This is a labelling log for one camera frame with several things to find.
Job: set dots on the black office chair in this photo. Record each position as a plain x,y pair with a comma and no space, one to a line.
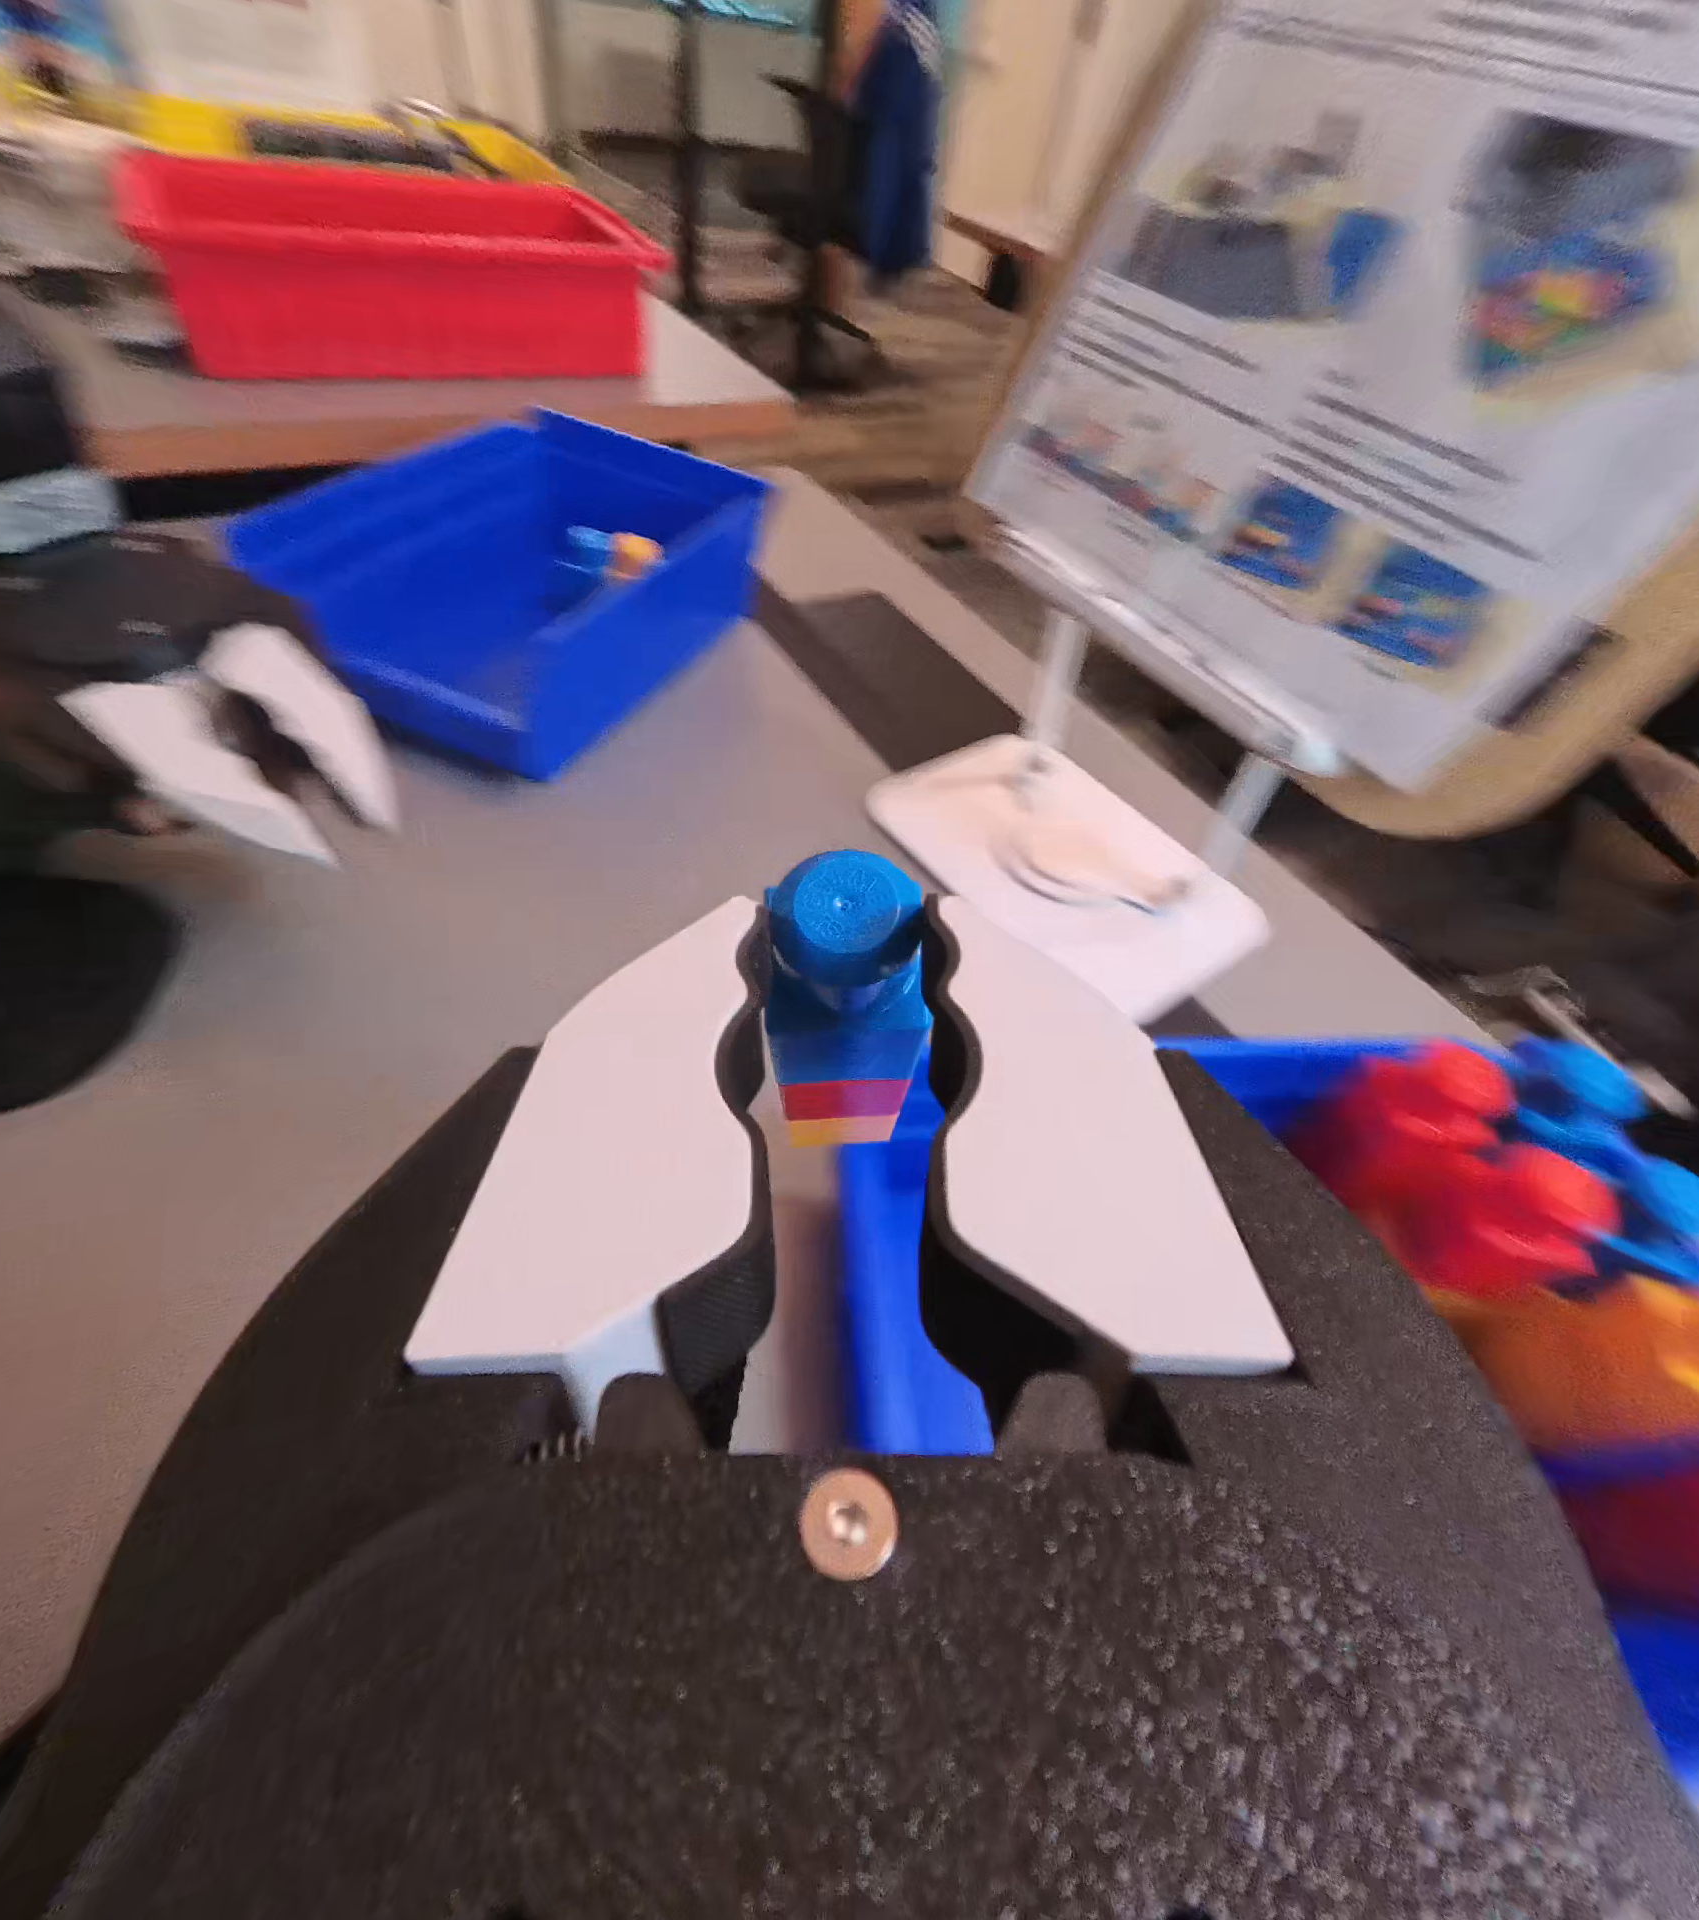
812,179

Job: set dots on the grey table with wooden edge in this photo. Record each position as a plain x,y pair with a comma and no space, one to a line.
699,374

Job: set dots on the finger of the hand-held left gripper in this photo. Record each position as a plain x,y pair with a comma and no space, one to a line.
174,751
304,699

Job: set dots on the blue jacket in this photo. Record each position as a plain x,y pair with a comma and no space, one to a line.
890,150

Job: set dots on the person's left hand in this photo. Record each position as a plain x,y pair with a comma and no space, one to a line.
41,737

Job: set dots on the printed instruction poster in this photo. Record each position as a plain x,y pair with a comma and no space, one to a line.
1391,374

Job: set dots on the yellow plastic bin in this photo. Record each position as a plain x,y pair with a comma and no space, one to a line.
190,127

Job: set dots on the group of block towers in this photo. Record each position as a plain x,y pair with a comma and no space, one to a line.
1480,1199

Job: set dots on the blue red yellow block tower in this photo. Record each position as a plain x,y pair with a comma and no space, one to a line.
849,1036

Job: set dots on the red plastic bin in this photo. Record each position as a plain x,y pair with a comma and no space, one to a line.
386,301

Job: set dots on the blue plastic bin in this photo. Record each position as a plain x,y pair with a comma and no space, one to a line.
417,629
911,1350

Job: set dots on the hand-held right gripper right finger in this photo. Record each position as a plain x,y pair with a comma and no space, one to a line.
1106,1187

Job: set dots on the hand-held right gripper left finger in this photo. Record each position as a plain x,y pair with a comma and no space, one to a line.
594,1170

